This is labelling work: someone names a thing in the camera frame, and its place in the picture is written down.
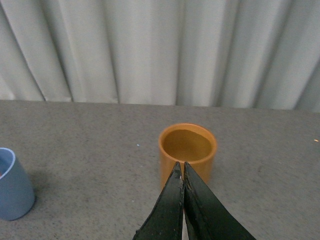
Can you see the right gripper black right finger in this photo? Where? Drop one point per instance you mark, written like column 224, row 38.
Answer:
column 205, row 216

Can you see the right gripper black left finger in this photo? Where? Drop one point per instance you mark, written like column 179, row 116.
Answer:
column 165, row 222

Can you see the brown bamboo chopstick holder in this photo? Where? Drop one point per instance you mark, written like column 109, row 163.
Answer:
column 186, row 142

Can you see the light blue plastic cup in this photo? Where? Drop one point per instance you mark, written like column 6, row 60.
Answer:
column 16, row 191

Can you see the white pleated curtain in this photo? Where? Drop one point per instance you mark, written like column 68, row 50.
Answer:
column 219, row 53

